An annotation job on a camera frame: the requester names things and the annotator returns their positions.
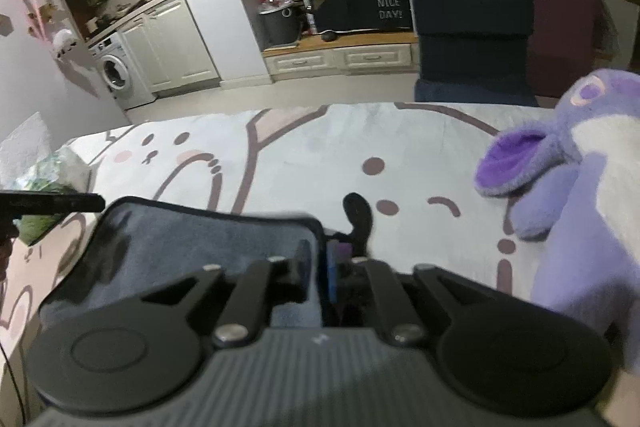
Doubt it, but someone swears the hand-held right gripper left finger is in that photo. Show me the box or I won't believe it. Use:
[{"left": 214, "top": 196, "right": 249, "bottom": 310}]
[{"left": 141, "top": 239, "right": 313, "bottom": 350}]

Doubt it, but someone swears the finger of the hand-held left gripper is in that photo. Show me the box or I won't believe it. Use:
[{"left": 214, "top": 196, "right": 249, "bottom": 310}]
[{"left": 0, "top": 190, "right": 106, "bottom": 215}]

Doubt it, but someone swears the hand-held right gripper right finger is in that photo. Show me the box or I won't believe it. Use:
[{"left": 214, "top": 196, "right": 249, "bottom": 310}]
[{"left": 326, "top": 242, "right": 497, "bottom": 349}]

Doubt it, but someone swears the grey blue towel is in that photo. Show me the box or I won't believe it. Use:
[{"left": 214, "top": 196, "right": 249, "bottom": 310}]
[{"left": 37, "top": 196, "right": 332, "bottom": 340}]

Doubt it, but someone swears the green plastic packet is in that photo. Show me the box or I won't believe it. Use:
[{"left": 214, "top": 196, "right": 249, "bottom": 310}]
[{"left": 9, "top": 151, "right": 94, "bottom": 244}]

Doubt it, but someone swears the dark cloth tab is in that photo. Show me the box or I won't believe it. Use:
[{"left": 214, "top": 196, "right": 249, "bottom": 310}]
[{"left": 342, "top": 192, "right": 375, "bottom": 255}]

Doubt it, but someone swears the printed bed sheet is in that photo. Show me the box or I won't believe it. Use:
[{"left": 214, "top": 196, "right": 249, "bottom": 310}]
[{"left": 0, "top": 103, "right": 576, "bottom": 427}]

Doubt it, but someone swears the white washing machine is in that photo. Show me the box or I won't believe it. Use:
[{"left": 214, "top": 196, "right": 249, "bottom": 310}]
[{"left": 89, "top": 31, "right": 155, "bottom": 111}]

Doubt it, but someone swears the white kitchen cabinet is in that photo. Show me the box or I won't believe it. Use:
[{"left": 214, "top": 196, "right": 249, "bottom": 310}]
[{"left": 119, "top": 0, "right": 222, "bottom": 96}]

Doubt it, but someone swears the white drawer cabinet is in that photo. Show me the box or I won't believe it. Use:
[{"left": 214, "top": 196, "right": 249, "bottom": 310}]
[{"left": 262, "top": 38, "right": 421, "bottom": 84}]

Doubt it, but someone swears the grey round bin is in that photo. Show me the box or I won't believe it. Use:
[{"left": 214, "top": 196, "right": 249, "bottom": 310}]
[{"left": 258, "top": 3, "right": 304, "bottom": 50}]

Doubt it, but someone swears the purple plush toy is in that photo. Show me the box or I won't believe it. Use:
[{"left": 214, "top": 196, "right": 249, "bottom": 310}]
[{"left": 474, "top": 68, "right": 640, "bottom": 375}]

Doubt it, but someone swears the dark blue chair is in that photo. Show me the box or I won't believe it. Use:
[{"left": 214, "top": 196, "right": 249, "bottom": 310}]
[{"left": 409, "top": 0, "right": 540, "bottom": 106}]

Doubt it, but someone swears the maroon cabinet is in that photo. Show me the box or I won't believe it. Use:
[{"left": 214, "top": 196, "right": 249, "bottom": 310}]
[{"left": 531, "top": 0, "right": 602, "bottom": 98}]

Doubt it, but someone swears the black cable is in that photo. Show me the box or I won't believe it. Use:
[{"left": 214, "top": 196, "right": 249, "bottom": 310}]
[{"left": 0, "top": 341, "right": 27, "bottom": 427}]

